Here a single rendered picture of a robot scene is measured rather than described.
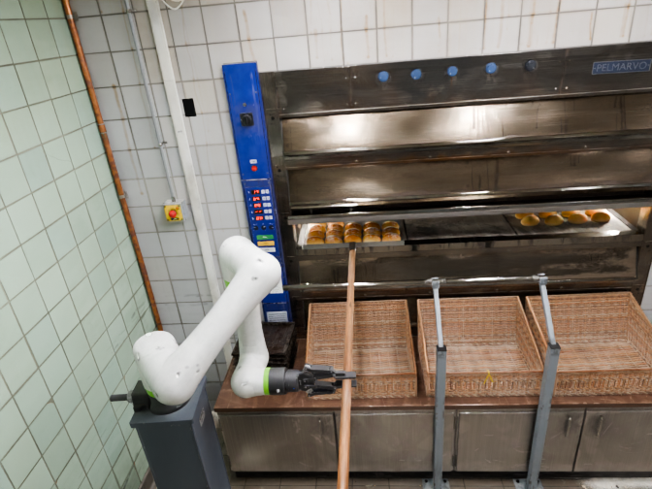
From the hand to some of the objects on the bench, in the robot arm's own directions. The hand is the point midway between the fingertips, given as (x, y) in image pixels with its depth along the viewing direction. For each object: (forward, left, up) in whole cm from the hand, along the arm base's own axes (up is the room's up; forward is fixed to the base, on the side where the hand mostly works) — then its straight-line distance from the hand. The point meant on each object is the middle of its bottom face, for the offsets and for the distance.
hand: (345, 379), depth 160 cm
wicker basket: (+68, +73, -62) cm, 117 cm away
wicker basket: (+8, +77, -62) cm, 99 cm away
